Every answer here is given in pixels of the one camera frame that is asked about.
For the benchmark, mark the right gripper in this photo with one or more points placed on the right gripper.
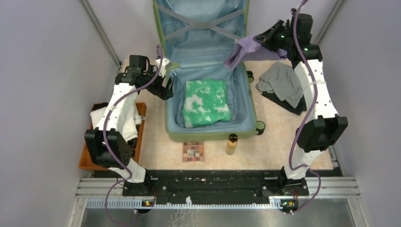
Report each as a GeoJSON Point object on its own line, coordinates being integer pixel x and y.
{"type": "Point", "coordinates": [265, 39]}

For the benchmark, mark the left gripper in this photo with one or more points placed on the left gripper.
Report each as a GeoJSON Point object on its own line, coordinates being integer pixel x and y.
{"type": "Point", "coordinates": [161, 92]}

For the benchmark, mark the purple t-shirt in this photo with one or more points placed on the purple t-shirt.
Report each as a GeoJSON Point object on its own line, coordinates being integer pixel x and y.
{"type": "Point", "coordinates": [247, 49]}

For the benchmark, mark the green white tie-dye garment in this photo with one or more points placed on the green white tie-dye garment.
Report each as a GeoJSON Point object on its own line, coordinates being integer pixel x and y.
{"type": "Point", "coordinates": [205, 103]}

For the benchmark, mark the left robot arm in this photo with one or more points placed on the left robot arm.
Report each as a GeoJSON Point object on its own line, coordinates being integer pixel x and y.
{"type": "Point", "coordinates": [108, 139]}

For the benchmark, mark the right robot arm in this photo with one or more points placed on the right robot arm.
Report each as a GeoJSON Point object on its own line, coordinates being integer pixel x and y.
{"type": "Point", "coordinates": [322, 126]}

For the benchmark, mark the green suitcase blue lining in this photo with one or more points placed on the green suitcase blue lining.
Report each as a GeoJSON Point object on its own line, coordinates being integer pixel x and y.
{"type": "Point", "coordinates": [197, 36]}

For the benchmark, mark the grey garment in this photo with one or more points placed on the grey garment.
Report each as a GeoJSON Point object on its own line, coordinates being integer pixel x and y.
{"type": "Point", "coordinates": [281, 80]}

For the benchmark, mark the white fluffy towel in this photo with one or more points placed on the white fluffy towel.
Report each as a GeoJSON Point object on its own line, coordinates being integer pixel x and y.
{"type": "Point", "coordinates": [130, 130]}

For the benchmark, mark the eyeshadow palette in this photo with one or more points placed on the eyeshadow palette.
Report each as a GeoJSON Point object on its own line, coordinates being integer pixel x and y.
{"type": "Point", "coordinates": [193, 151]}

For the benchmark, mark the black folded garment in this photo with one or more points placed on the black folded garment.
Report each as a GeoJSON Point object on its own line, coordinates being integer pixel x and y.
{"type": "Point", "coordinates": [301, 107]}

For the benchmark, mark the gold cap bottle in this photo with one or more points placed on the gold cap bottle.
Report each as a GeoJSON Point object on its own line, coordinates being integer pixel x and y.
{"type": "Point", "coordinates": [231, 144]}

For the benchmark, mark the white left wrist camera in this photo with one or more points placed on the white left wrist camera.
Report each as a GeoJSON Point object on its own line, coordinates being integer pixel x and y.
{"type": "Point", "coordinates": [162, 65]}

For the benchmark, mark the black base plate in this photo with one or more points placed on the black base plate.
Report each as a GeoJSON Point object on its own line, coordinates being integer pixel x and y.
{"type": "Point", "coordinates": [216, 187]}

